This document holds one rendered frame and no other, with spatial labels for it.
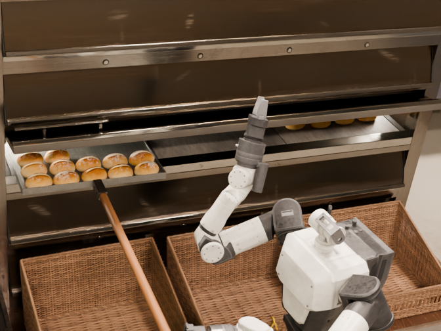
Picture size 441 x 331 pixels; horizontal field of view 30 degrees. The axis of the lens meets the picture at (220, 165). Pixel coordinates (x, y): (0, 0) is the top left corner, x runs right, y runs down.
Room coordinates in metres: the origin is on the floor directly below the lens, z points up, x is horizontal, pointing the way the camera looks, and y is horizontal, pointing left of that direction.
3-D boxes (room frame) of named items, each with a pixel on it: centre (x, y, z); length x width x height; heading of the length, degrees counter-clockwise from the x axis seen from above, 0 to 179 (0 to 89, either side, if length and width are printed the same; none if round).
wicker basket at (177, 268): (2.65, -0.17, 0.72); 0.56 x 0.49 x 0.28; 118
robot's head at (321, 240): (2.06, -0.35, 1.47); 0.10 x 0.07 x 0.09; 34
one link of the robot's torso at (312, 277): (2.09, -0.40, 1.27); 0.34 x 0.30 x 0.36; 34
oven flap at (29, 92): (2.88, -0.03, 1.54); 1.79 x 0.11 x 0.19; 116
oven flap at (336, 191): (2.88, -0.03, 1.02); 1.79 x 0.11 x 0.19; 116
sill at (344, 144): (2.90, -0.02, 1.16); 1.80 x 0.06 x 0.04; 116
